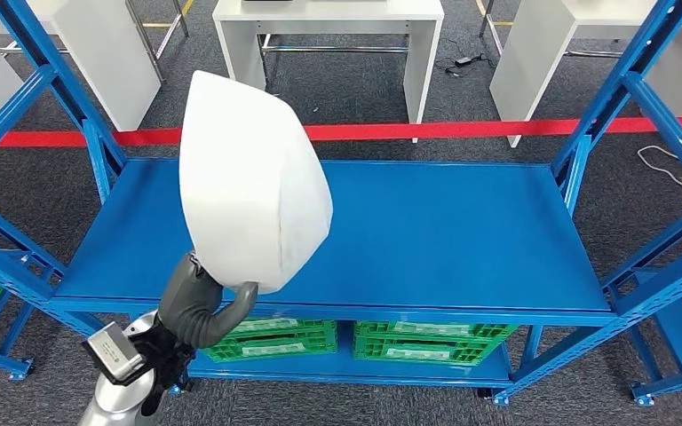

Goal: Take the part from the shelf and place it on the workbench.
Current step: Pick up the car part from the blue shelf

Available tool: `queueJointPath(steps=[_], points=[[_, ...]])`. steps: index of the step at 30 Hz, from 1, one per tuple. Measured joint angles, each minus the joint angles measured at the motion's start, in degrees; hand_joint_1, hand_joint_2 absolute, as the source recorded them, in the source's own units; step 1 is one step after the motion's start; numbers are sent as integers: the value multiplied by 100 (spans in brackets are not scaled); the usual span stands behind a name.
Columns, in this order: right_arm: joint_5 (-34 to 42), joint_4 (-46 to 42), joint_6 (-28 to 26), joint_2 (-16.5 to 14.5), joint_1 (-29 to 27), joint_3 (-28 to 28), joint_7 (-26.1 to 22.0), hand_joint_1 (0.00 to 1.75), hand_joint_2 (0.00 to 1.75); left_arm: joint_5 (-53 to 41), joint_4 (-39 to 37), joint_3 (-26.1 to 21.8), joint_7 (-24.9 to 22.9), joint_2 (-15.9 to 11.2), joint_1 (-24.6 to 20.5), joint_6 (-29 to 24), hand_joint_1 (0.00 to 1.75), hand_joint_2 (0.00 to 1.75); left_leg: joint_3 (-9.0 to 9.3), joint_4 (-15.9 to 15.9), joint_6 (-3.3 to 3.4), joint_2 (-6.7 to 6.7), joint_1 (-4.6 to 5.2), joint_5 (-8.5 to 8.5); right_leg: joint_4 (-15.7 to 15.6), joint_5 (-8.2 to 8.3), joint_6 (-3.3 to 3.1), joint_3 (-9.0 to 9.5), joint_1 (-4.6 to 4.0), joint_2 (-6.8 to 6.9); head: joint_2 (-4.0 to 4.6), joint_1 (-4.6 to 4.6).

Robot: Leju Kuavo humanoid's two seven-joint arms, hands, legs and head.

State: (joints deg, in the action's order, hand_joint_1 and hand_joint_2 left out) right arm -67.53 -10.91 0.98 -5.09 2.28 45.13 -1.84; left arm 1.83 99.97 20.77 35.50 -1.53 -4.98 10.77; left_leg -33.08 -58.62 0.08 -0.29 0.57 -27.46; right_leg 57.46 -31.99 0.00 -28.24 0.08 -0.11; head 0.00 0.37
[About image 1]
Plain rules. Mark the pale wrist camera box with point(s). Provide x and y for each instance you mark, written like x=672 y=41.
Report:
x=111 y=353

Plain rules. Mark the white desk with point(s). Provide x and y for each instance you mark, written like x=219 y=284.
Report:
x=105 y=59
x=329 y=9
x=529 y=59

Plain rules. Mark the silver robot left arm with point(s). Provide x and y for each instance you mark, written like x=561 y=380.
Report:
x=117 y=400

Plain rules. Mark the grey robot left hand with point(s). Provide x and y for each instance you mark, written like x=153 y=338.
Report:
x=191 y=311

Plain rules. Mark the white curved plastic part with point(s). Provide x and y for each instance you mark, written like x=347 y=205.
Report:
x=247 y=188

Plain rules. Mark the red barrier belt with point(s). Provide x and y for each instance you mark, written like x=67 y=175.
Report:
x=435 y=129

